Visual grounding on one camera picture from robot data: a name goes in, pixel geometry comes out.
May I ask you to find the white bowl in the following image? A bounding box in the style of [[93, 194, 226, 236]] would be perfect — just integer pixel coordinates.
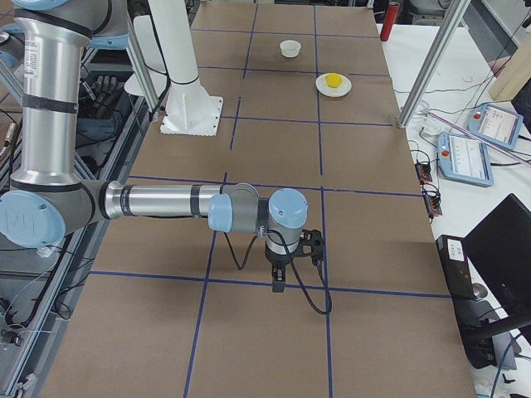
[[280, 40, 301, 58]]

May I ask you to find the teach pendant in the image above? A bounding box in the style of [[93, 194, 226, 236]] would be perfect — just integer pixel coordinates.
[[468, 104, 524, 150], [437, 132, 494, 187]]

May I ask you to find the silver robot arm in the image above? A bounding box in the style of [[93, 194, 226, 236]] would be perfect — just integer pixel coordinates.
[[1, 1, 308, 293]]

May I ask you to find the red cylinder bottle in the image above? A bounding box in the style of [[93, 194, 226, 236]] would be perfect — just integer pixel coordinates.
[[380, 1, 400, 42]]

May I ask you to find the white plate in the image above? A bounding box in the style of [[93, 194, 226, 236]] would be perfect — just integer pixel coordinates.
[[315, 73, 352, 98]]

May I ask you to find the near teach pendant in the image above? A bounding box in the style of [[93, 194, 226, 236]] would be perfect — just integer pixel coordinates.
[[437, 132, 494, 187]]

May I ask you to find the black computer box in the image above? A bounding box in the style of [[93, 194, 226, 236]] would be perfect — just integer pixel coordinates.
[[436, 235, 487, 301]]

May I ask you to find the far teach pendant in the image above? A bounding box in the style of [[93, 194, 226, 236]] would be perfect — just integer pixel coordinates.
[[468, 104, 524, 150]]

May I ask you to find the orange black adapter board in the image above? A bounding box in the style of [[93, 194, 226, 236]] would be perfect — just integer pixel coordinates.
[[415, 162, 432, 184]]

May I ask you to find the aluminium frame post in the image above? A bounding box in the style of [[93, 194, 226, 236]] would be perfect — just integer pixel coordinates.
[[397, 0, 470, 129]]

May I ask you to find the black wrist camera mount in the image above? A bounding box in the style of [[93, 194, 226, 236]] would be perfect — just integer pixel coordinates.
[[294, 229, 325, 269]]

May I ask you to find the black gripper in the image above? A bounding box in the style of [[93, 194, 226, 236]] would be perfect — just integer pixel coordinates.
[[265, 246, 299, 293]]

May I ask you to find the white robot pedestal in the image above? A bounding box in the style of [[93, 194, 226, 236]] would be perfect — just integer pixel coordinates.
[[149, 0, 223, 137]]

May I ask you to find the black monitor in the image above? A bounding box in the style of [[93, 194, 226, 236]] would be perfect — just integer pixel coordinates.
[[464, 193, 530, 314]]

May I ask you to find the yellow lemon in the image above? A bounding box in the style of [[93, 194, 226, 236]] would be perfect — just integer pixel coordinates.
[[324, 73, 343, 89]]

